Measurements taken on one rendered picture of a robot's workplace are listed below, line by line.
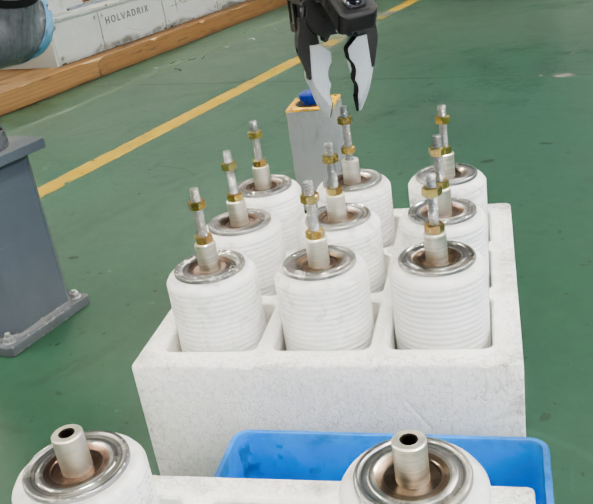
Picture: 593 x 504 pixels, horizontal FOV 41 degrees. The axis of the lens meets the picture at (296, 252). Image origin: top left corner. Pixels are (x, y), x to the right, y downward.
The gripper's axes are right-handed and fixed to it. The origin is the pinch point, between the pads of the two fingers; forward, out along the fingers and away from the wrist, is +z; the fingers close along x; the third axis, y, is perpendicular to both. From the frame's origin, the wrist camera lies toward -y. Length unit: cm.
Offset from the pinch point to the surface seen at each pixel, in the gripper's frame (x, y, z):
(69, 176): 39, 119, 35
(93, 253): 36, 61, 35
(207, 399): 25.2, -21.3, 21.4
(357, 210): 3.1, -9.7, 9.9
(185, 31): -22, 302, 30
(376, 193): -1.5, -3.8, 10.8
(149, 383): 30.5, -18.5, 19.5
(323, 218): 7.0, -8.9, 10.2
